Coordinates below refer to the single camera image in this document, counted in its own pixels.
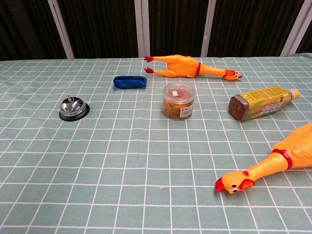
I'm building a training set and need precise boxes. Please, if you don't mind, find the silver desk bell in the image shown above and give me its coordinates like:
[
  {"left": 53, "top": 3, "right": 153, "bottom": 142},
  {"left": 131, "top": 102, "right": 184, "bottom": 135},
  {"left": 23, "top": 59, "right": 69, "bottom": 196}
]
[{"left": 58, "top": 95, "right": 90, "bottom": 121}]

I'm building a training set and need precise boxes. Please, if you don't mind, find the clear jar of rubber bands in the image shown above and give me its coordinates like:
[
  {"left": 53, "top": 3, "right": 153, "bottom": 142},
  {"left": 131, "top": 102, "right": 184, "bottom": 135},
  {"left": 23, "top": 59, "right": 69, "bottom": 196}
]
[{"left": 162, "top": 83, "right": 196, "bottom": 121}]

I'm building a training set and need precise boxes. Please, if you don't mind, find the blue pouch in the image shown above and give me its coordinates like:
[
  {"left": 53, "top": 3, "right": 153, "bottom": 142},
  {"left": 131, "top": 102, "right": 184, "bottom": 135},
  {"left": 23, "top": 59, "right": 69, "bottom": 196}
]
[{"left": 113, "top": 76, "right": 148, "bottom": 90}]

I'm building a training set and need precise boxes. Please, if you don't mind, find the green checked tablecloth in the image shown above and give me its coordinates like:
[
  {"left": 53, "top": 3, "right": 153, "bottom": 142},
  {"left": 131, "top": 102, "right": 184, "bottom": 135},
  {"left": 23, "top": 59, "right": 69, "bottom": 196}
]
[{"left": 0, "top": 52, "right": 312, "bottom": 234}]

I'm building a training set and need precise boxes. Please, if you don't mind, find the small yellow rubber chicken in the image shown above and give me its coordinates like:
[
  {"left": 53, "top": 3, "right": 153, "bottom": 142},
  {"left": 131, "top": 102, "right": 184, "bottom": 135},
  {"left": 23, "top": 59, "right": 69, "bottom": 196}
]
[{"left": 143, "top": 55, "right": 244, "bottom": 80}]

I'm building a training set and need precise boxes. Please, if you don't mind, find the dark curtain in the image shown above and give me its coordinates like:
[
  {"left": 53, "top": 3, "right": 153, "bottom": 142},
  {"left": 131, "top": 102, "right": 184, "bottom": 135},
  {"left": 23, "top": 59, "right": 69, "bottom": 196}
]
[{"left": 0, "top": 0, "right": 312, "bottom": 61}]

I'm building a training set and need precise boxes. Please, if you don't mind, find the yellow labelled drink bottle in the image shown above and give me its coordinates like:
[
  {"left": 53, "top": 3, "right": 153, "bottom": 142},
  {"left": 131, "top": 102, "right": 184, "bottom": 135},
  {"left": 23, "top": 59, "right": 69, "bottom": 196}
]
[{"left": 228, "top": 86, "right": 301, "bottom": 122}]

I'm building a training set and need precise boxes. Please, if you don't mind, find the large yellow rubber chicken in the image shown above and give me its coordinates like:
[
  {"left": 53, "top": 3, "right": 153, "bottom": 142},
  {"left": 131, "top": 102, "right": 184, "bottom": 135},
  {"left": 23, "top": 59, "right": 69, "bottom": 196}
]
[{"left": 214, "top": 122, "right": 312, "bottom": 195}]

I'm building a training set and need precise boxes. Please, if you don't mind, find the white frame post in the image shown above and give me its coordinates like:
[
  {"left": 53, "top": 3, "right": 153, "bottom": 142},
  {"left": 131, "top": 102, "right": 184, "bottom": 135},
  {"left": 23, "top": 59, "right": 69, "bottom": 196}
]
[
  {"left": 200, "top": 0, "right": 217, "bottom": 58},
  {"left": 47, "top": 0, "right": 75, "bottom": 59},
  {"left": 280, "top": 0, "right": 310, "bottom": 57},
  {"left": 134, "top": 0, "right": 151, "bottom": 59}
]

